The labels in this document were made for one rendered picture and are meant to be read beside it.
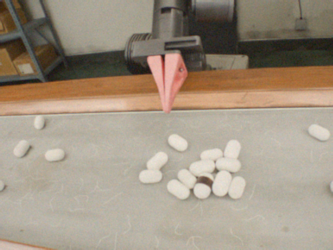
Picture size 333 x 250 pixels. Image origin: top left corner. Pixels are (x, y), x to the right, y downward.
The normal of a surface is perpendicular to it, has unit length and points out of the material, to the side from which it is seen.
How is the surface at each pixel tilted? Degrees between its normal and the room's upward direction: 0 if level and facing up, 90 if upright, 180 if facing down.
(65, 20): 90
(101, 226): 0
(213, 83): 0
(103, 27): 90
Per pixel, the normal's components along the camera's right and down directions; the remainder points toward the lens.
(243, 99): -0.24, -0.11
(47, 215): -0.16, -0.78
